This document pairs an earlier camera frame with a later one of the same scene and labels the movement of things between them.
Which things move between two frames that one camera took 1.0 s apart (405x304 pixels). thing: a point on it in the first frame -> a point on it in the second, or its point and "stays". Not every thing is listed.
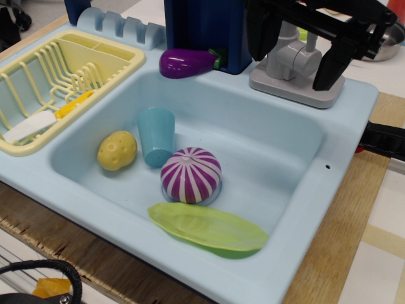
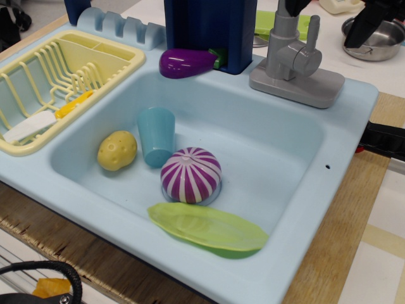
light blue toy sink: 192,176 stays
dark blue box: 210,25 stays
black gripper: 363,23 -> 374,12
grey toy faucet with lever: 288,69 stays
